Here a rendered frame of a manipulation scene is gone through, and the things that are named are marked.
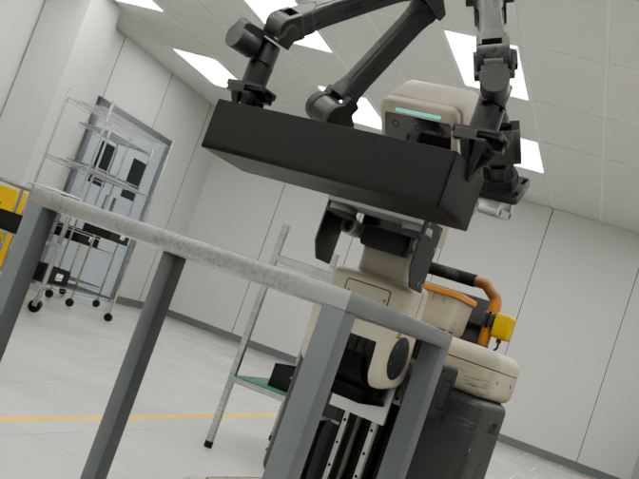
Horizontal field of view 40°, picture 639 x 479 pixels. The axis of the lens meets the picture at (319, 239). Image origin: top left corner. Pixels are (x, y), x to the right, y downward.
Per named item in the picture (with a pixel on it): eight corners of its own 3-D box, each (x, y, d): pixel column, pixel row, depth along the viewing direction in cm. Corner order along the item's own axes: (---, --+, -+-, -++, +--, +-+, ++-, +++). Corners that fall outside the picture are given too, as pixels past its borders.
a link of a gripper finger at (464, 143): (481, 180, 165) (497, 133, 166) (447, 172, 169) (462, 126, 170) (492, 191, 171) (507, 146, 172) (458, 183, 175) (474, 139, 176)
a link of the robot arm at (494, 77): (516, 51, 175) (473, 55, 177) (517, 28, 164) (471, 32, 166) (520, 109, 173) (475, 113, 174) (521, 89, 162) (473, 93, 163)
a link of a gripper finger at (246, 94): (238, 124, 195) (253, 85, 196) (212, 118, 199) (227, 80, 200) (253, 135, 201) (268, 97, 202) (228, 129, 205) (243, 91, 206)
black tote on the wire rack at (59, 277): (39, 280, 755) (45, 265, 756) (11, 270, 765) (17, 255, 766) (66, 287, 793) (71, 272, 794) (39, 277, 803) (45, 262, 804)
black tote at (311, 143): (466, 232, 177) (484, 180, 178) (437, 207, 162) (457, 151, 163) (242, 171, 206) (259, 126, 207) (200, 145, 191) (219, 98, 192)
